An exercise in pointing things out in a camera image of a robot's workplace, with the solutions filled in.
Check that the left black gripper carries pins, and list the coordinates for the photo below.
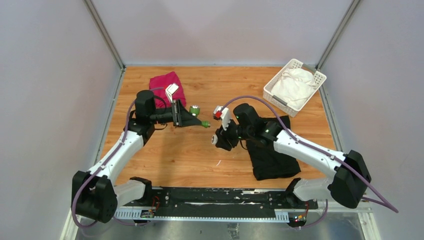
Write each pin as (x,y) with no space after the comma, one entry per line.
(182,118)

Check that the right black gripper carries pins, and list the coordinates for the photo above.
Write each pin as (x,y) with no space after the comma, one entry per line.
(224,140)

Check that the green water faucet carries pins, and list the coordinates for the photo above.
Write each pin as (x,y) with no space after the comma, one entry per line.
(195,111)

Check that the white pipe fitting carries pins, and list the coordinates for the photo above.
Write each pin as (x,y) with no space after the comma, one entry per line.
(214,139)

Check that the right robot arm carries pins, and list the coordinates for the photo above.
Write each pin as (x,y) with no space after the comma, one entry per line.
(346,174)

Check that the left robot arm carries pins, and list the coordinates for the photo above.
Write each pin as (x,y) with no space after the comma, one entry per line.
(95,194)

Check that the magenta folded cloth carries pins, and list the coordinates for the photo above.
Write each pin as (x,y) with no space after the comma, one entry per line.
(160,83)

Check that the black folded cloth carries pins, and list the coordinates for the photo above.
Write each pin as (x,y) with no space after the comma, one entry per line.
(269,164)

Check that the white cloth in basket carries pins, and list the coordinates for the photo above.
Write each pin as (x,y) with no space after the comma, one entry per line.
(294,87)

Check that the white plastic basket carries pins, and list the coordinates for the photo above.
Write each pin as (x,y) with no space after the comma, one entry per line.
(320,78)

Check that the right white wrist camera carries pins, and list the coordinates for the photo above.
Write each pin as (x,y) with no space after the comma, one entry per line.
(222,114)

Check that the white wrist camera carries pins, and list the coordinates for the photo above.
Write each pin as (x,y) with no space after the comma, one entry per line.
(222,114)
(170,90)

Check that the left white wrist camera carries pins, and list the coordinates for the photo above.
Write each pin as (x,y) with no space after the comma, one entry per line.
(170,90)

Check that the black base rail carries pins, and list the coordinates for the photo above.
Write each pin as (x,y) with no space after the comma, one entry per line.
(215,204)

